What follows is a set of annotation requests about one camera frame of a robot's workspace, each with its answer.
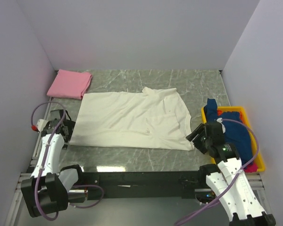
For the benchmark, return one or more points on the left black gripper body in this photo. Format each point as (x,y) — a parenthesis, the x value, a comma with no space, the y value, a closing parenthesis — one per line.
(70,125)

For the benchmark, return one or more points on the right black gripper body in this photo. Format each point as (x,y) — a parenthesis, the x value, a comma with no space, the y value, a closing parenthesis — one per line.
(201,141)

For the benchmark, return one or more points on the white t shirt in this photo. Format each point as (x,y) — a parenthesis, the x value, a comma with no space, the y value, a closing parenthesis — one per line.
(153,119)

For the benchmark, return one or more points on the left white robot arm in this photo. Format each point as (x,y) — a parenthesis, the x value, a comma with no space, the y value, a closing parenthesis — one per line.
(48,188)

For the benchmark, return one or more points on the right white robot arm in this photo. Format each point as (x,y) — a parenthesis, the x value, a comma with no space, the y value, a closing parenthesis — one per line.
(227,179)

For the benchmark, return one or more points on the orange t shirt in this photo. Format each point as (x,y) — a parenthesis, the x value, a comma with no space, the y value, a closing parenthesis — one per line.
(242,117)

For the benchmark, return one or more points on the blue t shirt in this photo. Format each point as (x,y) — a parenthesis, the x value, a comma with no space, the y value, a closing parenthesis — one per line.
(234,132)

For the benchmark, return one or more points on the folded pink t shirt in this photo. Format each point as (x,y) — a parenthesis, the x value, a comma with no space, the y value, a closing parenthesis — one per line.
(69,84)

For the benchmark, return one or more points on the yellow plastic bin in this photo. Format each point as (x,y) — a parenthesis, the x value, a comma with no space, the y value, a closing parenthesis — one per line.
(254,144)

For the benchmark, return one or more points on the magenta t shirt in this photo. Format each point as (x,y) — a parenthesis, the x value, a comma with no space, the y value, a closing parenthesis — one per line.
(251,168)

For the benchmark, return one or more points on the black base bar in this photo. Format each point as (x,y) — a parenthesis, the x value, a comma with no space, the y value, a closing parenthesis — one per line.
(183,184)

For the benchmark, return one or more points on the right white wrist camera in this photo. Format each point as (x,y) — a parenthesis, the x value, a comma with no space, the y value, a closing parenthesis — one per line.
(220,120)

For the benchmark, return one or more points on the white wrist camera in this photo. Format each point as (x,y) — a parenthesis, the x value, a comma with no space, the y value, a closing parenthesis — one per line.
(220,120)
(41,123)

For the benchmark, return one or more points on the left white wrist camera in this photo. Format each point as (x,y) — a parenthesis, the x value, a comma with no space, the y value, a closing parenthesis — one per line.
(41,123)

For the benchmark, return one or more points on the aluminium frame rail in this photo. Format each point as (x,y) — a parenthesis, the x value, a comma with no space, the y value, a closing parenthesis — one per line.
(255,181)

